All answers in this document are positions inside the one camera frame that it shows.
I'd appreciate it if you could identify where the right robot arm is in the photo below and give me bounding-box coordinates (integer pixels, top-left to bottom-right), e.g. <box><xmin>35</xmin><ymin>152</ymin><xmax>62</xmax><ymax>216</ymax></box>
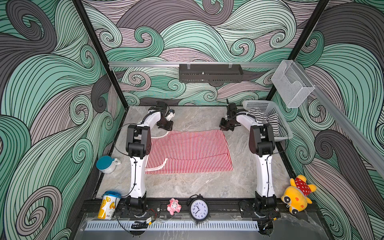
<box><xmin>219</xmin><ymin>112</ymin><xmax>277</xmax><ymax>216</ymax></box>

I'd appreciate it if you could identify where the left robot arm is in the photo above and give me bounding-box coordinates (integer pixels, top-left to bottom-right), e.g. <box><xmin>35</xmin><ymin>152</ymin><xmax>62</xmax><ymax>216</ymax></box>
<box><xmin>126</xmin><ymin>102</ymin><xmax>175</xmax><ymax>213</ymax></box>

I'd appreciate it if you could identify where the aluminium rail back wall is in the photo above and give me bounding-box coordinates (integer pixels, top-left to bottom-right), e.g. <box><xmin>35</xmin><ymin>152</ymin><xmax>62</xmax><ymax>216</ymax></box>
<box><xmin>107</xmin><ymin>61</ymin><xmax>281</xmax><ymax>69</ymax></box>

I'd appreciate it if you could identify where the pink plush toy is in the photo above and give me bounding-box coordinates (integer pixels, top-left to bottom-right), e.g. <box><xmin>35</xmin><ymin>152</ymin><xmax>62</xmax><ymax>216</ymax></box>
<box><xmin>167</xmin><ymin>198</ymin><xmax>182</xmax><ymax>216</ymax></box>

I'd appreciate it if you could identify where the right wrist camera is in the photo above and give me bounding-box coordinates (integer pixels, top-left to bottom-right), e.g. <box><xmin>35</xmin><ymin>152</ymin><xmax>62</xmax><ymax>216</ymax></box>
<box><xmin>226</xmin><ymin>99</ymin><xmax>238</xmax><ymax>120</ymax></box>

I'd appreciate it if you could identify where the yellow drink cup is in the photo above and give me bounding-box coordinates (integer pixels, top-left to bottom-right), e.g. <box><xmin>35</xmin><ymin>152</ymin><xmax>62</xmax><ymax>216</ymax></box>
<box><xmin>98</xmin><ymin>191</ymin><xmax>122</xmax><ymax>220</ymax></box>

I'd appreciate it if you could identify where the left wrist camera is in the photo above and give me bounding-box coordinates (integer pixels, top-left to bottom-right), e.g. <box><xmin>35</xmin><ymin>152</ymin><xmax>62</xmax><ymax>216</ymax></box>
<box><xmin>156</xmin><ymin>101</ymin><xmax>175</xmax><ymax>121</ymax></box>

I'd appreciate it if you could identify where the clear wall-mounted bin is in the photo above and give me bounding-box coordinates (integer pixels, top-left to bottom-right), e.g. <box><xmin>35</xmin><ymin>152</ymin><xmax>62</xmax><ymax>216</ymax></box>
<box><xmin>272</xmin><ymin>60</ymin><xmax>315</xmax><ymax>109</ymax></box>

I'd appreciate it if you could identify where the red white striped tank top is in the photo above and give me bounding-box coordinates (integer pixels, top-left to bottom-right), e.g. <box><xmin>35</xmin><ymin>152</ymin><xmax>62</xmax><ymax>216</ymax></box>
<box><xmin>146</xmin><ymin>130</ymin><xmax>233</xmax><ymax>174</ymax></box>

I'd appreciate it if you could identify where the yellow plush toy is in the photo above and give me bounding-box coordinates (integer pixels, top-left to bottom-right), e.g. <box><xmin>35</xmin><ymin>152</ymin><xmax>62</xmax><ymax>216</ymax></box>
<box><xmin>281</xmin><ymin>175</ymin><xmax>317</xmax><ymax>215</ymax></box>

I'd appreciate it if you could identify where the black white striped tank top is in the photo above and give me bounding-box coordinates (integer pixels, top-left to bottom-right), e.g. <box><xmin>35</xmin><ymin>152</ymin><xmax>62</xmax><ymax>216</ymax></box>
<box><xmin>249</xmin><ymin>108</ymin><xmax>279</xmax><ymax>137</ymax></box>

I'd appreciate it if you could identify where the black alarm clock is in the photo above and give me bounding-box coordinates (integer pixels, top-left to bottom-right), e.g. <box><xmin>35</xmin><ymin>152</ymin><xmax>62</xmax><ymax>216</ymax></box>
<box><xmin>187</xmin><ymin>195</ymin><xmax>211</xmax><ymax>224</ymax></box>

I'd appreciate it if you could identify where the teal lid white mug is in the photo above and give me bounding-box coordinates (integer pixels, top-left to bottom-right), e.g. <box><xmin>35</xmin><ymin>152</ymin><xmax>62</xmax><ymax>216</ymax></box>
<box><xmin>96</xmin><ymin>156</ymin><xmax>121</xmax><ymax>174</ymax></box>

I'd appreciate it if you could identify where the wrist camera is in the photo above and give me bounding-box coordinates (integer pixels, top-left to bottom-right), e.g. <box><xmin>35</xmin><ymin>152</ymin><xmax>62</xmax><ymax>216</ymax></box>
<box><xmin>156</xmin><ymin>101</ymin><xmax>175</xmax><ymax>121</ymax></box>
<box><xmin>226</xmin><ymin>99</ymin><xmax>238</xmax><ymax>120</ymax></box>

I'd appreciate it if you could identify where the aluminium rail wall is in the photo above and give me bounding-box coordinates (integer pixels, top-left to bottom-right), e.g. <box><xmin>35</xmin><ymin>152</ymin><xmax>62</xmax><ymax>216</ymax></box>
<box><xmin>300</xmin><ymin>66</ymin><xmax>384</xmax><ymax>175</ymax></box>
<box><xmin>107</xmin><ymin>61</ymin><xmax>281</xmax><ymax>69</ymax></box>

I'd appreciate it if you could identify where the aluminium rail right wall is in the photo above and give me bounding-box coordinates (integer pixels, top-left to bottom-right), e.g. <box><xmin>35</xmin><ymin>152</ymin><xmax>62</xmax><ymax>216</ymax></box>
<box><xmin>300</xmin><ymin>66</ymin><xmax>384</xmax><ymax>175</ymax></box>

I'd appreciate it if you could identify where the white slotted cable duct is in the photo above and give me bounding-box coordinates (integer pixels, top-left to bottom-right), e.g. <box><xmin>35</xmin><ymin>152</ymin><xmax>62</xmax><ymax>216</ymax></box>
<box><xmin>85</xmin><ymin>220</ymin><xmax>259</xmax><ymax>232</ymax></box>

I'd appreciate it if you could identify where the grey plastic laundry basket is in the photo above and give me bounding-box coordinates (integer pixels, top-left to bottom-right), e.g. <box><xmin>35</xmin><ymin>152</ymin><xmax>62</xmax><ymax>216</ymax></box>
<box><xmin>243</xmin><ymin>100</ymin><xmax>293</xmax><ymax>142</ymax></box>

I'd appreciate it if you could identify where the black wall shelf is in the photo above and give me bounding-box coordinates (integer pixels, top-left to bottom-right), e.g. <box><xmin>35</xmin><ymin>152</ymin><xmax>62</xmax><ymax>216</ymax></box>
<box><xmin>179</xmin><ymin>64</ymin><xmax>244</xmax><ymax>84</ymax></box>

